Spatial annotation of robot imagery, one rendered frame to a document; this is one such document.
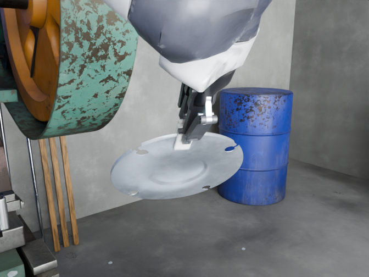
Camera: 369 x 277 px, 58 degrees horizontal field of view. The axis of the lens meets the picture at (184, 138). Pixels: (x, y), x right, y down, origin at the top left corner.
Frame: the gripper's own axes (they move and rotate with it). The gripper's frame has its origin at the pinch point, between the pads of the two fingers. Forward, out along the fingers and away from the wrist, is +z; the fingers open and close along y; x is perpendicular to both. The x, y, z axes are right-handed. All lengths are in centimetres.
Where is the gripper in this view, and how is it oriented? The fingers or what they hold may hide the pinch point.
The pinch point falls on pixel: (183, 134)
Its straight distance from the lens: 61.6
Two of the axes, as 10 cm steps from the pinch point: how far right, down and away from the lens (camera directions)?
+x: -9.7, 0.4, -2.6
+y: -1.7, -8.4, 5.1
